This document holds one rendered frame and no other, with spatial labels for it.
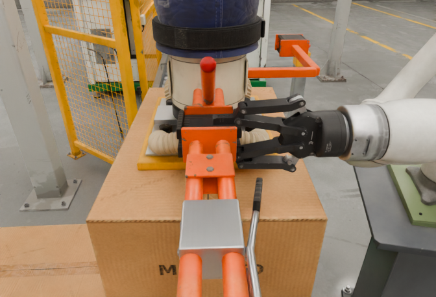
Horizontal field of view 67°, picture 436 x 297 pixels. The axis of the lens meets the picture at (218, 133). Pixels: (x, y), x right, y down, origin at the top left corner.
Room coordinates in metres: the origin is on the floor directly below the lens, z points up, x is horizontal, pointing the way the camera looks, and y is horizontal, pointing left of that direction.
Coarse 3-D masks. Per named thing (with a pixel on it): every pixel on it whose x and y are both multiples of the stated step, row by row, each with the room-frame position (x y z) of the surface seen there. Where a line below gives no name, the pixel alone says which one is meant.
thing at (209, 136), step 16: (192, 112) 0.49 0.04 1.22; (208, 112) 0.49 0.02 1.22; (224, 112) 0.49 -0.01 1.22; (176, 128) 0.43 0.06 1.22; (192, 128) 0.42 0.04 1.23; (208, 128) 0.42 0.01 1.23; (224, 128) 0.42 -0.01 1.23; (240, 128) 0.43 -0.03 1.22; (208, 144) 0.42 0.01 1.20; (240, 144) 0.44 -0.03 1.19
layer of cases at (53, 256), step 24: (0, 240) 0.83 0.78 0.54; (24, 240) 0.83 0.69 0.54; (48, 240) 0.83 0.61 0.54; (72, 240) 0.83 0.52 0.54; (0, 264) 0.73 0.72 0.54; (24, 264) 0.73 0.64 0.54; (48, 264) 0.73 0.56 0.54; (72, 264) 0.73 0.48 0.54; (96, 264) 0.73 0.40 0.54; (0, 288) 0.64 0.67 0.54; (24, 288) 0.64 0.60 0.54; (48, 288) 0.64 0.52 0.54; (72, 288) 0.64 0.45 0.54; (96, 288) 0.64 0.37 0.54
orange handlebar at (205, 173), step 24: (264, 72) 0.75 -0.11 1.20; (288, 72) 0.75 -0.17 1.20; (312, 72) 0.75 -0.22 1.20; (216, 96) 0.59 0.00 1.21; (192, 144) 0.41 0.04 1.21; (216, 144) 0.42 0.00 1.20; (192, 168) 0.34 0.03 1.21; (216, 168) 0.34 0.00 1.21; (192, 192) 0.30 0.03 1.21; (216, 192) 0.32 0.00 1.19; (192, 264) 0.20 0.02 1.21; (240, 264) 0.20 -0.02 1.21; (192, 288) 0.17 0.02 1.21; (240, 288) 0.17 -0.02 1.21
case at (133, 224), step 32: (160, 96) 0.92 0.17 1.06; (128, 160) 0.57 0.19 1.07; (128, 192) 0.47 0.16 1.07; (160, 192) 0.47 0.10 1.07; (288, 192) 0.47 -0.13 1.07; (96, 224) 0.40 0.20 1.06; (128, 224) 0.40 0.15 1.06; (160, 224) 0.40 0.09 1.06; (288, 224) 0.40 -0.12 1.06; (320, 224) 0.40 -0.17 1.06; (96, 256) 0.39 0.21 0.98; (128, 256) 0.39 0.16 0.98; (160, 256) 0.39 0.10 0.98; (256, 256) 0.40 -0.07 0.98; (288, 256) 0.40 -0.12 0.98; (128, 288) 0.39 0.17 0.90; (160, 288) 0.39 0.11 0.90; (288, 288) 0.40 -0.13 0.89
